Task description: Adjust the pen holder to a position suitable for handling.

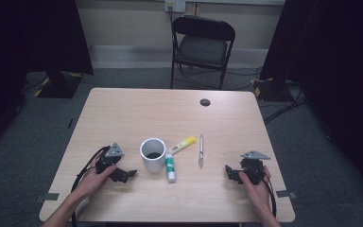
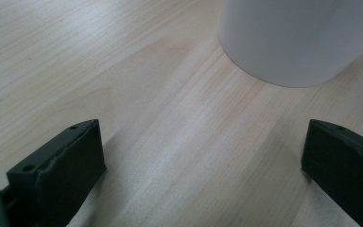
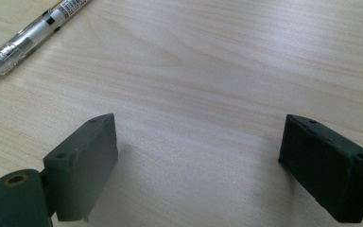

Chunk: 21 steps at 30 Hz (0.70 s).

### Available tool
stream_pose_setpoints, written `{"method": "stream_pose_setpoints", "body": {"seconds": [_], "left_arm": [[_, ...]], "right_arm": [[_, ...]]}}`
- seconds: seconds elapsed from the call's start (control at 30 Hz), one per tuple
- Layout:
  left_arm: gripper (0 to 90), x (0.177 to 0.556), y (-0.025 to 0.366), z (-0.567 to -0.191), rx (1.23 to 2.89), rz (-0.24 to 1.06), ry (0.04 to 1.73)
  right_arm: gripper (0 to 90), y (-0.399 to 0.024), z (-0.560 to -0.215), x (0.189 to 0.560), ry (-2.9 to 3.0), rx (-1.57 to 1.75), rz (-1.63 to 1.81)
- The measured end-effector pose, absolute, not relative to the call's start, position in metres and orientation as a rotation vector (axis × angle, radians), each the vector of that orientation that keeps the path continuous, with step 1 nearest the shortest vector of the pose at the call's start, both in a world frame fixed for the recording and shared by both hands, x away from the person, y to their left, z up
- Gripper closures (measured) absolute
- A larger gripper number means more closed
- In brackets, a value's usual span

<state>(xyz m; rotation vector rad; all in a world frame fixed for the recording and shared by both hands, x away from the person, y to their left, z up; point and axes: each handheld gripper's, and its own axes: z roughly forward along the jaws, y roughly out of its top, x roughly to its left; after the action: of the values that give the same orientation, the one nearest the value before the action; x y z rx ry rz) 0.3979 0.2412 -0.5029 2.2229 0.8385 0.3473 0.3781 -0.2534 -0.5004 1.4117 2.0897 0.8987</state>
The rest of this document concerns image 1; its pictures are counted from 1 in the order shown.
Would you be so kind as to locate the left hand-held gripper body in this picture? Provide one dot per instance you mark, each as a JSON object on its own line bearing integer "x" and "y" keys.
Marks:
{"x": 108, "y": 162}

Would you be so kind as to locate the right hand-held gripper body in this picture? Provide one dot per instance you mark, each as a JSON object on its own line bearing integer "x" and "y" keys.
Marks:
{"x": 252, "y": 167}

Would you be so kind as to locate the white cup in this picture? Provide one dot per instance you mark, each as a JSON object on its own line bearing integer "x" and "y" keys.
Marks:
{"x": 153, "y": 162}

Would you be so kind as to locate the silver pen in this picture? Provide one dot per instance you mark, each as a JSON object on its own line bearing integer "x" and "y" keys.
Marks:
{"x": 201, "y": 151}

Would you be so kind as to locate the white green glue stick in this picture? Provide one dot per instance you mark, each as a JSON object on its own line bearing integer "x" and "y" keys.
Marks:
{"x": 170, "y": 167}

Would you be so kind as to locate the yellow highlighter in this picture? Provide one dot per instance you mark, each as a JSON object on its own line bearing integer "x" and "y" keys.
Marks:
{"x": 182, "y": 145}

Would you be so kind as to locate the person's right hand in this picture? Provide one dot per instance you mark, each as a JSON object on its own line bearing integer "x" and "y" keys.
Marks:
{"x": 255, "y": 192}

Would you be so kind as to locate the person's left hand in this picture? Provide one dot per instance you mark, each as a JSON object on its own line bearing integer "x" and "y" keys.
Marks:
{"x": 92, "y": 181}

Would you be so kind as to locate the grey floor tape strip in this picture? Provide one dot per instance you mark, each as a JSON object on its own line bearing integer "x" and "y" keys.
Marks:
{"x": 47, "y": 197}
{"x": 286, "y": 194}

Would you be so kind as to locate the black table grommet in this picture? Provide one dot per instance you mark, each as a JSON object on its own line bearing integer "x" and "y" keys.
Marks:
{"x": 205, "y": 102}

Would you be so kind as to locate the black stand base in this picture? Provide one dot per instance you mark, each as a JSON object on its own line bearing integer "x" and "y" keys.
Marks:
{"x": 272, "y": 91}
{"x": 60, "y": 86}

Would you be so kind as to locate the black folding chair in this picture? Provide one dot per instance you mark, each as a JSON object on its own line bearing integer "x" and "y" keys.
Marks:
{"x": 201, "y": 47}

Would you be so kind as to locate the dark curtain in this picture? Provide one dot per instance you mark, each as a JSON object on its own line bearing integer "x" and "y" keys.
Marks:
{"x": 28, "y": 38}
{"x": 337, "y": 47}

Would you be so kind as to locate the white wall socket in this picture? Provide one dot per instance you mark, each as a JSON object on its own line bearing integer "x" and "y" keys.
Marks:
{"x": 175, "y": 5}

